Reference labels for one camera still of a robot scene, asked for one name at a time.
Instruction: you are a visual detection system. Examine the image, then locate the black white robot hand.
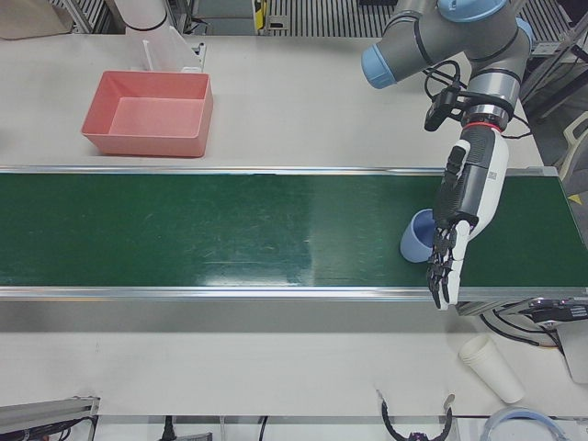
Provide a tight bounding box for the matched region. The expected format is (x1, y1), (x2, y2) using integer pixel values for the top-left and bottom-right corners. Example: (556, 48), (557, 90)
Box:
(425, 126), (510, 311)

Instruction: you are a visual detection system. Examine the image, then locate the blue plastic cup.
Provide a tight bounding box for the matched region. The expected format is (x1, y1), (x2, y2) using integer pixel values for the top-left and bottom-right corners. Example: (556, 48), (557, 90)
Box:
(399, 209), (437, 265)

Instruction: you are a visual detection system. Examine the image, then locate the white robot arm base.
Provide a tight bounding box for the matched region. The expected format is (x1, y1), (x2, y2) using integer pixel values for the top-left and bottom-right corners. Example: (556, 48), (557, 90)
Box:
(111, 0), (169, 33)

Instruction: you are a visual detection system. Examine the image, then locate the white paper cup stack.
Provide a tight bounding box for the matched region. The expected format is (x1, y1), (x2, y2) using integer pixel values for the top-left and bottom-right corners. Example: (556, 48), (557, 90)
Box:
(458, 334), (526, 405)

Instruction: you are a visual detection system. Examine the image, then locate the pink plastic box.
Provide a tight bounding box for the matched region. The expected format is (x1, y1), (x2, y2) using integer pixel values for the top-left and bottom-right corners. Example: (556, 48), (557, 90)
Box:
(81, 70), (215, 159)

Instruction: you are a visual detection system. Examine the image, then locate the white chair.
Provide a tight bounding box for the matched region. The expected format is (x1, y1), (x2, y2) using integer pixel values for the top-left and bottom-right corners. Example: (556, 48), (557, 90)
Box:
(561, 115), (588, 181)

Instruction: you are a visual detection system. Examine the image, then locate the black electronic device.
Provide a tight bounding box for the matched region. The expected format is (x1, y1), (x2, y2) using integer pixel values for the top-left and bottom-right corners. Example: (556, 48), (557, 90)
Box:
(527, 297), (588, 325)

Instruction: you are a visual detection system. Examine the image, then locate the grey metal plate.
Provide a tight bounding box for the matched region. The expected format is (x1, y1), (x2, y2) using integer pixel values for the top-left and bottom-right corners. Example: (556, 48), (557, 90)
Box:
(557, 320), (588, 383)

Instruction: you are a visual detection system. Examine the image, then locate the black curved band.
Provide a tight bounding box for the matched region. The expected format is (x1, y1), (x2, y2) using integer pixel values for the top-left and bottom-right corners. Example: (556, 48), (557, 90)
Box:
(375, 389), (456, 441)

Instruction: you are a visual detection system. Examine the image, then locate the green conveyor belt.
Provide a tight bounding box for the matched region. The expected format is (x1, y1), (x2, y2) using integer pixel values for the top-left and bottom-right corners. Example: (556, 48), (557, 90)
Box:
(0, 165), (588, 302)

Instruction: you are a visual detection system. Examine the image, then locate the brown cardboard sheet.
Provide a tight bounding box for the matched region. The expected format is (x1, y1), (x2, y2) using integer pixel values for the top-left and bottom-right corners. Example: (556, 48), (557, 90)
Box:
(0, 0), (75, 40)

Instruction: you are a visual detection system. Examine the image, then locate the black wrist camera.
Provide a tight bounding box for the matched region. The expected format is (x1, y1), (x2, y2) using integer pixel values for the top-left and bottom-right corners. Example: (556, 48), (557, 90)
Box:
(424, 86), (466, 132)

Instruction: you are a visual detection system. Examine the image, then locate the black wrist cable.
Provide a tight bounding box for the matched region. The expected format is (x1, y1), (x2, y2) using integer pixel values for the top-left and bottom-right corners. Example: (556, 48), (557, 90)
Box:
(423, 59), (463, 101)

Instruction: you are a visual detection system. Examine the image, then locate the grey cable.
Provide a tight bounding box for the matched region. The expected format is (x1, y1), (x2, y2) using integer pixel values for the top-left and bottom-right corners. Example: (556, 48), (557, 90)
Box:
(480, 306), (562, 351)

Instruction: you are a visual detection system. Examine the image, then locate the blue coiled hose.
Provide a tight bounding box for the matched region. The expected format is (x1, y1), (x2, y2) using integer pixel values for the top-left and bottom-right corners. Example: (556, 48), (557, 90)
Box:
(480, 407), (567, 441)

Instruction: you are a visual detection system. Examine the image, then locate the yellow black post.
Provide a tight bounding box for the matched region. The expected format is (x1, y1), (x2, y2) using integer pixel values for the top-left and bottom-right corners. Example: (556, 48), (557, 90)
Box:
(252, 0), (271, 36)

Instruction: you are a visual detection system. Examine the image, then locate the aluminium extrusion frame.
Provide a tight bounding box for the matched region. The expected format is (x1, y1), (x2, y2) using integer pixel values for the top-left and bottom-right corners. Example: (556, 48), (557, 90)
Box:
(0, 395), (102, 441)

